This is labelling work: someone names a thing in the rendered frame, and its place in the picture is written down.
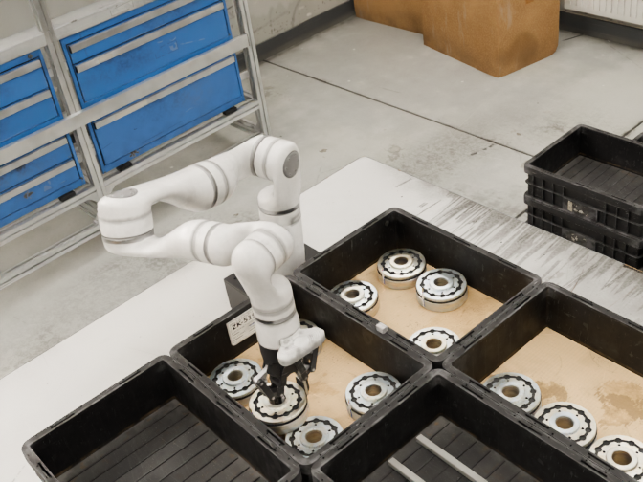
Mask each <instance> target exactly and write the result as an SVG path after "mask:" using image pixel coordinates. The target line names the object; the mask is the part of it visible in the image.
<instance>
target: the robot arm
mask: <svg viewBox="0 0 643 482"><path fill-rule="evenodd" d="M252 176H255V177H259V178H263V179H266V180H269V181H272V182H273V185H270V186H266V187H264V188H263V189H262V190H261V191H260V192H259V194H258V196H257V202H258V209H259V217H260V221H253V222H243V223H235V224H225V223H220V222H214V221H210V220H203V219H198V220H191V221H188V222H186V223H184V224H182V225H181V226H179V227H178V228H176V229H175V230H173V231H172V232H170V233H169V234H167V235H165V236H163V237H158V236H156V235H155V234H154V225H153V218H152V212H151V206H152V204H153V203H155V202H157V201H162V202H166V203H169V204H172V205H174V206H175V207H177V208H181V209H184V210H187V211H191V212H202V211H206V210H208V209H210V208H214V207H216V206H218V205H220V204H222V203H224V202H226V201H227V200H229V199H230V198H231V196H232V195H233V193H234V191H235V188H236V184H237V181H239V180H242V179H244V178H247V177H252ZM300 192H301V166H300V153H299V148H298V147H297V145H296V144H295V143H294V142H290V141H286V140H284V139H280V138H277V137H273V136H269V135H259V136H256V137H253V138H251V139H249V140H247V141H246V142H244V143H242V144H241V145H239V146H237V147H236V148H234V149H232V150H230V151H227V152H225V153H222V154H219V155H217V156H215V157H212V158H210V159H207V160H205V161H202V162H199V163H196V164H192V165H190V166H187V167H185V168H183V169H181V170H178V171H176V172H174V173H171V174H169V175H166V176H165V177H162V178H159V179H156V180H153V181H150V182H146V183H143V184H139V185H136V186H131V187H127V188H124V189H120V190H117V191H114V192H111V193H109V194H107V195H105V196H103V197H102V198H101V199H100V200H99V202H98V216H99V221H100V232H101V237H102V242H103V245H104V247H105V248H106V249H107V250H108V251H109V252H111V253H113V254H116V255H121V256H131V257H149V258H180V259H189V260H194V261H198V262H203V263H207V264H212V265H215V266H220V267H227V266H231V265H232V268H233V272H234V274H235V275H236V277H237V278H238V280H239V281H240V283H241V285H242V286H243V288H244V290H245V292H246V293H247V295H248V297H249V298H250V301H251V304H252V309H253V313H254V318H255V332H256V336H257V341H258V345H259V349H260V353H261V356H262V359H263V364H262V370H261V371H260V372H259V374H258V375H256V374H253V375H252V376H251V381H252V382H253V383H254V385H255V386H256V387H257V388H258V390H259V391H260V392H261V393H262V394H263V395H264V396H265V397H267V398H268V399H269V400H270V401H275V405H280V404H282V403H283V402H284V401H285V399H286V398H285V395H284V386H286V385H287V377H288V376H289V375H290V374H292V373H294V372H295V374H296V375H297V376H296V377H295V378H296V382H297V384H298V385H300V386H301V387H302V388H303V390H304V391H305V393H306V395H308V391H309V384H308V377H309V376H308V375H309V374H310V372H311V373H313V372H314V371H315V370H316V365H317V357H318V350H319V346H320V345H321V344H322V343H324V341H325V334H324V331H323V330H322V329H321V328H319V327H315V328H309V329H301V327H300V322H299V315H298V312H297V309H296V305H295V300H294V296H293V291H292V287H291V284H290V282H289V280H288V279H287V278H286V277H285V275H288V274H289V275H294V274H293V271H294V269H295V268H296V267H298V266H299V265H301V264H302V263H304V262H305V253H304V243H303V232H302V222H301V212H300V201H299V197H300ZM301 360H302V362H301ZM309 360H310V363H309ZM268 374H269V379H270V381H271V388H269V386H268V385H267V384H268V382H267V375H268Z"/></svg>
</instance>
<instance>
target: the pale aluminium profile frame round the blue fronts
mask: <svg viewBox="0 0 643 482"><path fill-rule="evenodd" d="M28 1H29V4H30V7H31V10H32V13H33V18H34V21H35V23H36V26H37V28H38V30H39V31H40V32H42V33H44V35H45V38H46V41H47V46H45V47H44V49H45V52H46V55H47V57H48V60H49V63H50V66H51V67H50V68H48V69H47V70H48V73H49V76H50V77H54V78H55V83H56V86H57V89H58V92H59V93H60V96H61V99H62V102H63V105H64V108H65V111H64V112H62V115H63V118H64V119H62V120H59V121H57V122H54V123H52V124H50V125H48V126H46V127H44V128H42V129H40V130H37V131H35V132H33V133H32V134H30V135H28V136H26V137H23V138H21V139H19V140H17V141H15V142H12V143H9V144H7V145H5V146H3V147H1V148H0V165H2V164H5V163H7V162H9V161H11V160H13V159H15V158H17V157H20V156H22V155H24V154H26V153H28V152H30V151H32V150H34V149H36V148H38V147H39V146H42V145H44V144H46V143H48V142H51V141H53V140H55V139H57V138H59V137H61V136H63V135H65V134H68V133H70V132H72V131H73V134H74V137H75V140H76V142H75V143H73V146H74V149H75V151H76V154H77V157H78V162H79V163H81V162H83V164H84V167H85V170H86V171H85V170H83V169H81V170H82V173H83V176H84V179H85V182H86V184H84V185H83V187H81V188H79V189H77V190H72V191H70V192H68V193H66V194H64V195H62V196H60V197H58V200H56V201H54V202H53V203H51V204H49V205H48V206H46V207H44V208H41V209H39V210H37V211H35V212H33V213H32V214H30V215H28V216H26V217H24V218H22V219H20V220H18V221H16V222H14V223H12V224H11V225H9V226H7V227H5V228H3V229H1V230H0V247H1V246H3V245H5V244H6V243H8V242H10V241H12V240H13V239H15V238H17V237H19V236H20V235H22V234H24V233H26V232H28V231H30V230H33V229H34V228H36V227H38V226H40V225H42V224H44V223H46V222H48V221H49V220H51V219H53V218H55V217H57V216H58V215H60V214H62V213H63V212H65V211H67V210H69V209H71V208H74V207H77V208H79V209H80V210H82V211H83V212H85V213H86V214H88V215H89V216H91V217H92V218H94V219H95V220H94V221H93V223H91V224H90V225H88V226H86V227H84V228H82V229H81V230H78V231H76V232H74V233H72V234H71V235H69V236H67V237H65V238H63V239H62V240H60V241H58V242H56V243H54V244H53V245H52V246H50V247H48V248H46V249H44V250H43V251H41V252H38V253H36V254H34V255H33V256H31V257H29V258H27V259H25V260H24V261H22V262H20V263H18V264H16V265H14V266H13V267H11V268H9V269H7V270H5V271H4V272H2V273H0V290H2V289H3V288H5V287H7V286H9V285H10V284H12V283H13V282H15V281H17V280H18V279H20V278H22V277H24V276H25V275H27V274H30V273H32V272H33V271H35V270H37V269H39V268H41V267H42V266H44V265H46V264H48V263H49V262H51V261H53V260H55V259H57V258H58V257H60V256H62V255H63V254H64V253H66V252H69V251H71V250H72V249H74V248H76V247H78V246H80V245H81V244H83V243H85V242H87V241H88V240H90V239H92V238H94V237H96V236H97V235H99V234H101V232H100V221H99V216H98V202H99V200H100V199H101V198H102V197H103V196H105V195H107V194H109V193H111V192H112V189H113V188H114V187H115V185H117V184H119V183H120V182H122V181H124V180H126V179H128V178H130V177H132V176H134V175H135V174H137V173H139V172H141V171H143V170H145V169H147V168H149V167H150V166H152V165H154V164H156V163H158V162H160V161H162V160H163V159H165V158H167V157H169V156H171V155H173V154H175V153H177V152H178V151H180V150H182V149H184V148H186V147H188V146H190V145H192V144H193V143H195V142H198V141H200V140H202V139H204V138H206V137H207V136H208V135H210V134H212V133H214V132H216V131H218V130H220V129H221V128H223V127H225V126H227V125H231V126H233V127H235V128H238V129H240V130H242V131H244V132H247V133H249V134H251V135H252V136H250V137H248V138H246V139H244V140H243V141H241V142H238V143H236V144H234V145H233V146H231V147H229V148H227V149H225V150H224V151H222V152H220V153H218V154H216V155H214V156H213V157H215V156H217V155H219V154H222V153H225V152H227V151H230V150H232V149H234V148H236V147H237V146H239V145H241V144H242V143H244V142H246V141H247V140H249V139H251V138H253V137H256V136H259V135H269V136H272V132H271V127H270V122H269V117H268V111H267V106H266V101H265V96H264V91H263V85H262V80H261V75H260V70H259V65H258V59H257V54H256V49H255V40H254V34H253V29H252V24H251V18H250V14H249V8H248V3H247V0H233V2H234V8H235V13H236V18H237V23H238V28H239V32H240V35H239V36H237V37H235V38H233V39H231V40H229V41H227V42H225V43H222V44H220V45H218V46H216V47H214V48H212V49H210V50H208V51H206V52H203V53H201V54H200V55H197V56H195V57H193V58H191V59H188V60H186V61H184V62H182V63H180V64H178V65H176V66H174V67H171V68H169V69H167V70H165V71H163V72H161V73H160V74H158V75H155V76H153V77H150V78H148V79H146V80H144V81H142V82H140V83H137V84H135V85H133V86H131V87H129V88H127V89H125V90H123V91H120V92H118V93H117V94H115V95H113V96H111V97H109V98H107V99H103V100H101V101H99V102H97V103H95V104H93V105H91V106H88V107H86V108H84V109H82V110H81V107H80V104H78V102H77V98H76V95H75V92H74V89H73V86H72V83H71V80H70V78H69V75H68V72H67V70H68V66H67V63H66V60H65V61H64V60H63V57H62V54H61V50H60V48H59V45H58V42H57V39H56V36H55V31H54V28H53V25H52V22H51V19H50V16H49V14H48V11H47V8H46V4H45V1H44V0H28ZM48 30H49V31H50V33H51V36H52V39H53V41H54V43H52V42H51V39H50V37H49V34H48ZM242 49H243V53H244V57H245V62H246V67H247V71H245V72H243V73H241V74H240V78H241V81H242V80H244V79H246V78H249V82H250V87H251V91H249V90H246V89H244V88H243V93H244V98H245V100H244V102H243V103H241V104H240V105H238V106H236V107H235V106H233V107H231V108H229V109H227V110H226V111H224V112H222V113H220V114H218V115H216V116H214V117H213V118H214V119H212V120H209V121H207V122H205V123H203V124H201V125H199V126H198V127H196V128H194V129H192V130H190V131H188V132H187V133H185V134H183V135H181V136H179V137H178V138H176V139H174V140H172V141H170V142H167V143H165V144H163V145H161V146H159V147H158V148H156V149H154V150H152V151H150V152H148V153H146V154H144V155H143V156H141V157H139V158H137V159H136V160H134V161H132V162H129V161H128V162H126V163H124V164H121V165H119V166H117V167H116V170H114V171H112V172H110V173H108V174H106V175H104V176H102V177H101V174H100V169H99V166H98V163H97V160H96V157H95V155H96V151H95V148H94V146H93V143H92V140H91V137H90V136H88V133H87V130H86V127H85V124H87V123H89V122H91V121H95V120H97V119H99V118H101V117H103V116H105V115H107V114H109V113H111V112H113V111H115V110H117V109H119V108H121V107H124V106H125V105H127V104H129V103H131V102H133V101H135V100H137V99H140V98H142V97H144V96H146V95H148V94H151V93H153V92H155V91H157V90H159V89H161V88H163V87H165V86H167V85H168V84H170V83H172V82H174V81H177V80H179V79H181V78H183V77H186V76H188V75H190V74H192V73H194V72H196V71H198V70H200V69H202V68H205V67H207V66H209V65H211V64H212V63H214V62H216V61H218V60H220V59H222V58H224V57H226V56H228V55H232V54H234V53H236V52H238V51H240V50H242ZM254 111H255V116H256V121H257V123H254V122H252V121H249V120H246V119H243V117H245V116H247V115H249V114H250V113H252V112H254ZM90 200H93V201H95V202H97V204H95V203H93V202H91V201H90Z"/></svg>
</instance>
